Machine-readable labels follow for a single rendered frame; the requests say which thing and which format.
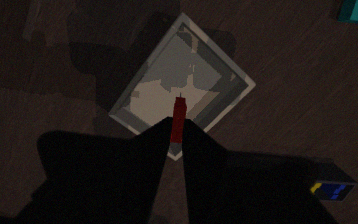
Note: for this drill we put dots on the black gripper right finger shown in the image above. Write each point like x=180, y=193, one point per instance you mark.
x=210, y=169

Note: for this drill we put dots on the grey square tray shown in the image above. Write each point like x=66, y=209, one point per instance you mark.
x=184, y=61

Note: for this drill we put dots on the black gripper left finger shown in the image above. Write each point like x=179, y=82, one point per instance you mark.
x=138, y=162

